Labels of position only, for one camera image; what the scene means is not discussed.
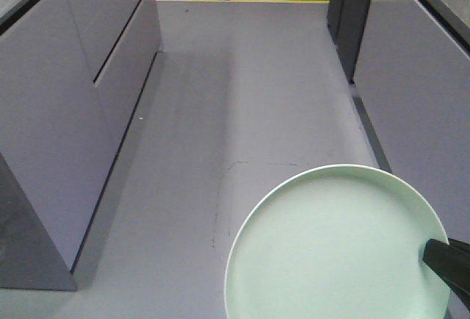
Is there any dark grey tall cabinet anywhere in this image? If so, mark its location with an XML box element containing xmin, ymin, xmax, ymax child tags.
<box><xmin>327</xmin><ymin>0</ymin><xmax>371</xmax><ymax>82</ymax></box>

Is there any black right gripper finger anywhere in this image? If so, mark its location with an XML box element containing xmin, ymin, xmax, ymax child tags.
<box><xmin>422</xmin><ymin>239</ymin><xmax>469</xmax><ymax>298</ymax></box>

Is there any grey kitchen cabinet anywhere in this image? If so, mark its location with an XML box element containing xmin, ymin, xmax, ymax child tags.
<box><xmin>355</xmin><ymin>0</ymin><xmax>469</xmax><ymax>240</ymax></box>
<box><xmin>1</xmin><ymin>0</ymin><xmax>162</xmax><ymax>291</ymax></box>

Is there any grey kitchen cabinet right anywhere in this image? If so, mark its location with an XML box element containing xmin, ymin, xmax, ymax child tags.
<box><xmin>355</xmin><ymin>0</ymin><xmax>469</xmax><ymax>240</ymax></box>

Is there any light green round plate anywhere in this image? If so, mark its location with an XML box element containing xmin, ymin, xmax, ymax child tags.
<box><xmin>224</xmin><ymin>165</ymin><xmax>450</xmax><ymax>318</ymax></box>

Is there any grey kitchen cabinet left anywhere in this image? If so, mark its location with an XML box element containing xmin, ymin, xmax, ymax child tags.
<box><xmin>1</xmin><ymin>0</ymin><xmax>162</xmax><ymax>291</ymax></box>

